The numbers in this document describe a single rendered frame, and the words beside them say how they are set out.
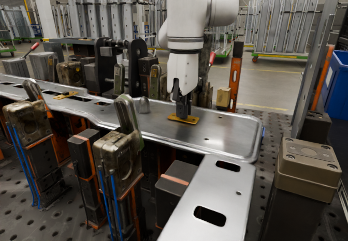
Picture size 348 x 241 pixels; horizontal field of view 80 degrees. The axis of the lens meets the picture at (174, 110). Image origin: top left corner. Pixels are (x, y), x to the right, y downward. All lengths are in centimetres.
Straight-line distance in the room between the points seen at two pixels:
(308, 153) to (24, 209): 80
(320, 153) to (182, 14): 36
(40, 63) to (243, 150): 96
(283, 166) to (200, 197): 14
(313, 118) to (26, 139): 70
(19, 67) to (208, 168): 119
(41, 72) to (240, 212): 103
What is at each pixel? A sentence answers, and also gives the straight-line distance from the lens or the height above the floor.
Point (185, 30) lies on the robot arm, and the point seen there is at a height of 123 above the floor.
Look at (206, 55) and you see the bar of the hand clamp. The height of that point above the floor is 116.
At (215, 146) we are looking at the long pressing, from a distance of 47.
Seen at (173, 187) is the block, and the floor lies 98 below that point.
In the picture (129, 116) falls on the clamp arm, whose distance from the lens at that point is 42.
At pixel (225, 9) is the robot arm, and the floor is 127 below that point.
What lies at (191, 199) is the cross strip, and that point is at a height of 100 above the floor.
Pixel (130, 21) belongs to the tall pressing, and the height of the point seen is 123.
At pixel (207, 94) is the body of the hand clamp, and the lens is 67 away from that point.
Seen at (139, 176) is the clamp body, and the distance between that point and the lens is 49.
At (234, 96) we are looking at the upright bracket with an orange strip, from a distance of 66.
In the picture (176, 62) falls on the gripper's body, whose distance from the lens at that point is 48.
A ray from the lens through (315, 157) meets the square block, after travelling 39.
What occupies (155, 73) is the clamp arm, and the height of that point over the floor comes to 108.
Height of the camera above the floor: 125
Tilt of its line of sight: 24 degrees down
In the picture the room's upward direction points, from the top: straight up
